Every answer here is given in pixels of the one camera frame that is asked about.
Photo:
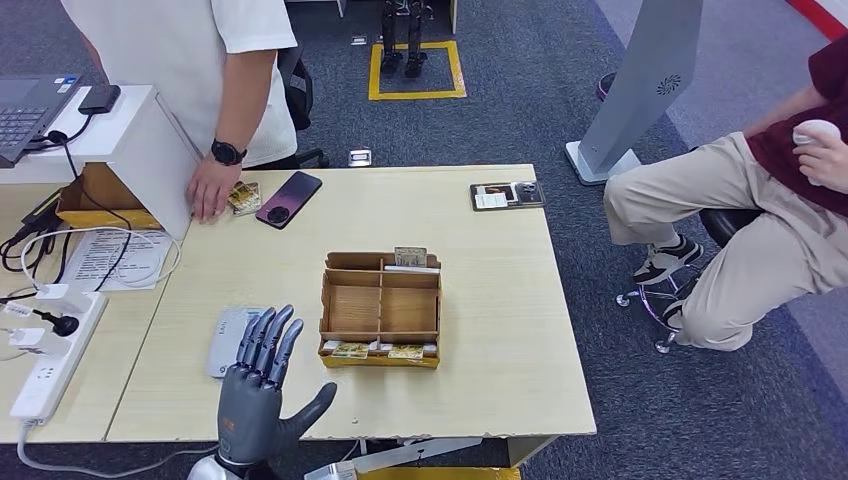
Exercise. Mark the person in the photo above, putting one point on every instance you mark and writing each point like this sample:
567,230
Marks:
762,265
166,66

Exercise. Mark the silver floor socket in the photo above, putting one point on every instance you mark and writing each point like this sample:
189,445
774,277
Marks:
358,40
360,158

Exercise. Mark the white handheld device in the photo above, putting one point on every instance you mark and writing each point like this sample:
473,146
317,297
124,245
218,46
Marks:
818,129

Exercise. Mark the pale printed upright card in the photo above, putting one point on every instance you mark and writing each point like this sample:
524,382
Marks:
411,256

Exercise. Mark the black plug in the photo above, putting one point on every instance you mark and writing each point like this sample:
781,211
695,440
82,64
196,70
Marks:
65,325

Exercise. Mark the black office chair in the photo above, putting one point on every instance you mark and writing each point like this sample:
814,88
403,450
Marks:
298,86

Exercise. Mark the person's left hand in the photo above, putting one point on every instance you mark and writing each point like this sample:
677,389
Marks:
825,162
212,192

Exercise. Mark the white power strip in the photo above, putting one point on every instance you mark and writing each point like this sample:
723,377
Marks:
46,378

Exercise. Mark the black wrist watch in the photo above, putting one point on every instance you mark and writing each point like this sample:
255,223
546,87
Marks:
227,152

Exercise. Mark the small white card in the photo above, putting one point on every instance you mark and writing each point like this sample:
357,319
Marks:
491,201

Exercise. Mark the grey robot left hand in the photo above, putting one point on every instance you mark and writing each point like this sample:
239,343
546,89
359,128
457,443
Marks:
252,411

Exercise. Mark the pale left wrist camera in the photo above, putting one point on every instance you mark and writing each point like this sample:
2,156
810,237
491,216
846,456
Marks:
331,472

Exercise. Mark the white box stand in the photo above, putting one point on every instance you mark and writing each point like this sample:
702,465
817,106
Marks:
159,152

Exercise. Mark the cardboard organiser box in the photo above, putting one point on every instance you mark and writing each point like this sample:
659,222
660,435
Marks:
354,308

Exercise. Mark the black power brick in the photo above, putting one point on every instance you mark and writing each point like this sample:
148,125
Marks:
40,212

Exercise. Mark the person's right forearm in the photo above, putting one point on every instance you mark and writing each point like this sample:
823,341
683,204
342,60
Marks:
775,118
96,63

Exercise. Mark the printed paper sheet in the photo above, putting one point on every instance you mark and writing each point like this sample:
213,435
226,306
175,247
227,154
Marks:
99,265

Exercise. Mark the white charger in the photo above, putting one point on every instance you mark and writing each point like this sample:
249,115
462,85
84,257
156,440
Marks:
56,291

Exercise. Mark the white desk bracket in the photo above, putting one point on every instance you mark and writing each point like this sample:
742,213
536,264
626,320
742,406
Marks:
417,454

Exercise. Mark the yellow printed key card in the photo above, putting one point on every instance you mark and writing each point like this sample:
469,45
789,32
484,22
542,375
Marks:
351,350
407,353

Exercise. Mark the desk leg panel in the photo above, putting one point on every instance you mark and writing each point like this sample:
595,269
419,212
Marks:
526,450

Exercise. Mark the black humanoid robot legs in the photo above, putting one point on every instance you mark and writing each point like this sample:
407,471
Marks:
389,60

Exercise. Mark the open yellow cardboard box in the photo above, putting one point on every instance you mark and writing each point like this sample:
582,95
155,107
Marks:
99,189

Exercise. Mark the person's left forearm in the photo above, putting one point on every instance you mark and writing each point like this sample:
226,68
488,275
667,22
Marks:
242,99

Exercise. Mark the grey card reader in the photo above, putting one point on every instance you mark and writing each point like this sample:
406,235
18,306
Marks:
222,344

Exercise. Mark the black stool chrome base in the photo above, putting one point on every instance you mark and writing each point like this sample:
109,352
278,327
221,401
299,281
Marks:
725,225

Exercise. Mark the black flat adapter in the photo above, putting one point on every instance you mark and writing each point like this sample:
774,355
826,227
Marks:
99,98

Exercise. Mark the white plug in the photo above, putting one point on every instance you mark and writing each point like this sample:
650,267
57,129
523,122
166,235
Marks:
26,338

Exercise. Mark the small dark card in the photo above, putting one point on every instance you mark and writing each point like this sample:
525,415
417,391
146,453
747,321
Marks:
528,193

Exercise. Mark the dark laptop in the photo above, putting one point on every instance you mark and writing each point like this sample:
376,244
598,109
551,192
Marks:
26,112

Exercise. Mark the dark shoe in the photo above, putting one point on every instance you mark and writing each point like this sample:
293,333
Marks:
604,86

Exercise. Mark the dark purple smartphone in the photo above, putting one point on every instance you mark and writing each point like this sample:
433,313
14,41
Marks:
291,199

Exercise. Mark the grey kiosk stand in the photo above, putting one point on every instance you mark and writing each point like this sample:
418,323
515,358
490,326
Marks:
642,79

